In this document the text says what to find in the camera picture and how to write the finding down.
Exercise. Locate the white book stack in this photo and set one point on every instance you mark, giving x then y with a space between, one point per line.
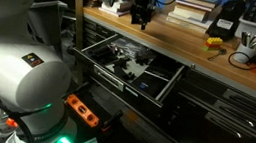
118 9

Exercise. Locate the grey plastic bin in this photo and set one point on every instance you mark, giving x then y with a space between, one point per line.
46 16

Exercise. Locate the black flat tablet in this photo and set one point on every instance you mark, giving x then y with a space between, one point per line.
165 66

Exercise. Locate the white cup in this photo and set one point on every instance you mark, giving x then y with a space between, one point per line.
244 53

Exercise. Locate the black box blue sticker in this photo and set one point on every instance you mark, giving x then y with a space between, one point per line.
146 85

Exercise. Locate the yellow red green lego stack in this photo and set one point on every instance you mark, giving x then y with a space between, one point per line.
213 43

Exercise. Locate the black tool drawer cabinet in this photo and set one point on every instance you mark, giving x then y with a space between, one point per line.
211 127

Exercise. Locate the black box part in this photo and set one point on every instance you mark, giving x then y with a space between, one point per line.
121 62

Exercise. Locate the clear plastic parts bag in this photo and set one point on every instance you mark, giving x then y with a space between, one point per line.
129 46

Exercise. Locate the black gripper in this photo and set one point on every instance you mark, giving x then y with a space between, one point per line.
143 4

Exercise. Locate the tan metal post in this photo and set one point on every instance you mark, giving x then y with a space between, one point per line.
75 23

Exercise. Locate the black spoon-shaped tool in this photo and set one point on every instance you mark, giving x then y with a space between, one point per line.
218 53

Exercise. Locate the tan book stack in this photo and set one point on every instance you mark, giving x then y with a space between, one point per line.
193 10

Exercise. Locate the black long block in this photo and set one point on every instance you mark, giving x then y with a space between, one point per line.
102 52

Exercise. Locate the black device with white label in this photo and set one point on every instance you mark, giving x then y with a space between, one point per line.
226 19

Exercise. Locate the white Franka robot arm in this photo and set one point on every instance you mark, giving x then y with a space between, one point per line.
16 76

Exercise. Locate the orange spirit level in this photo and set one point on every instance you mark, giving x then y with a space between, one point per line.
82 110

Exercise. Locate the brown folder stack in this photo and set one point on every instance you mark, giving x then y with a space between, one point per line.
92 2

